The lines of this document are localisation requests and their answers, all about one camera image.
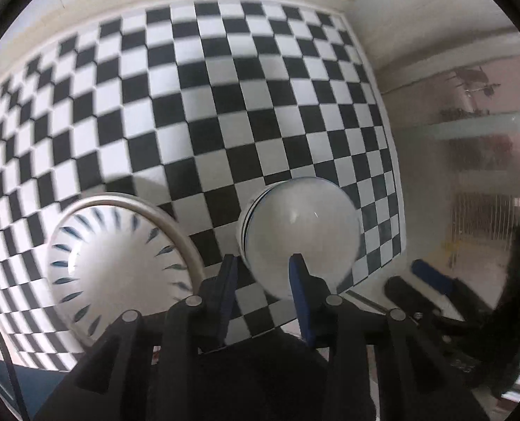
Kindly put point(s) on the black and white checkered tablecloth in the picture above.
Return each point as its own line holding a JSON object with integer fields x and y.
{"x": 198, "y": 96}

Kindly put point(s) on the white bowl blue dash pattern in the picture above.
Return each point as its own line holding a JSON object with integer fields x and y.
{"x": 119, "y": 263}

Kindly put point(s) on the blue cabinet panel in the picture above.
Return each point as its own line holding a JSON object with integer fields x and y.
{"x": 27, "y": 386}

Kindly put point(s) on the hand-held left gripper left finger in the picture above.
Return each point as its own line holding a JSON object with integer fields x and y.
{"x": 230, "y": 294}

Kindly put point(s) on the white slatted rack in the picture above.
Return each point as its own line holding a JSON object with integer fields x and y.
{"x": 483, "y": 217}

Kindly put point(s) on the large white bowl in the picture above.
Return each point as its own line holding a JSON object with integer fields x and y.
{"x": 185, "y": 241}

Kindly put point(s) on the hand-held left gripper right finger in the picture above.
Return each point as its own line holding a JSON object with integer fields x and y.
{"x": 298, "y": 302}

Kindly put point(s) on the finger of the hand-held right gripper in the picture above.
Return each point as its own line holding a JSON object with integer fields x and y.
{"x": 411, "y": 298}
{"x": 433, "y": 278}

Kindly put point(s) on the white bowl with blue stripes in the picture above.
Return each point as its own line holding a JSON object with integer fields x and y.
{"x": 303, "y": 223}

